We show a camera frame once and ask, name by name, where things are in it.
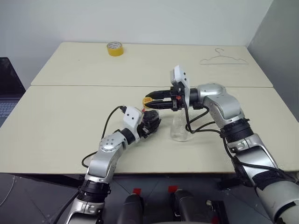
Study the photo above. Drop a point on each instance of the black table leg frame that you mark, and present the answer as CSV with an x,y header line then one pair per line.
x,y
229,183

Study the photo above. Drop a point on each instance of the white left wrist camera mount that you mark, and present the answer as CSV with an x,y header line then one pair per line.
x,y
132,116

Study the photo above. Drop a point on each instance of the black caster bracket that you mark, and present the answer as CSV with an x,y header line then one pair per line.
x,y
217,212

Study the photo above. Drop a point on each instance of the clear wine glass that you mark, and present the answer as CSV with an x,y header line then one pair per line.
x,y
178,130

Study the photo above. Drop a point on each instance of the dark rounded shape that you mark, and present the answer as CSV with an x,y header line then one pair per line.
x,y
130,210
187,207

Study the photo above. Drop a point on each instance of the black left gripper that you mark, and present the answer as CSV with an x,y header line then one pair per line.
x,y
144,127

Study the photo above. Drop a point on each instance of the red tape marker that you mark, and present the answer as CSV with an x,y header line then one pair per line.
x,y
173,188
137,191

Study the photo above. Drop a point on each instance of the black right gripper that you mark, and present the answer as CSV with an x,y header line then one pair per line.
x,y
177,102

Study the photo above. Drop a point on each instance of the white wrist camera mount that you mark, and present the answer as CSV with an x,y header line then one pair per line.
x,y
181,75
132,116

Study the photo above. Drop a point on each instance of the yellow bottle cap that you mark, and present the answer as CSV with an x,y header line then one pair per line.
x,y
145,101

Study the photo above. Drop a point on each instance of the dark laptop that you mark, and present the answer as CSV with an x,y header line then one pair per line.
x,y
9,79

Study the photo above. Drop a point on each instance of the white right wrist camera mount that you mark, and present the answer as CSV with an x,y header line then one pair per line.
x,y
181,75

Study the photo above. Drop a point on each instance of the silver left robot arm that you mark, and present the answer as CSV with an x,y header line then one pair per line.
x,y
105,163

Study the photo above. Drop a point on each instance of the yellow tape roll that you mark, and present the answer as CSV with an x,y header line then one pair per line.
x,y
115,52

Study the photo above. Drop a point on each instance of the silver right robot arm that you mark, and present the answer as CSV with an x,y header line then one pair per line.
x,y
222,102

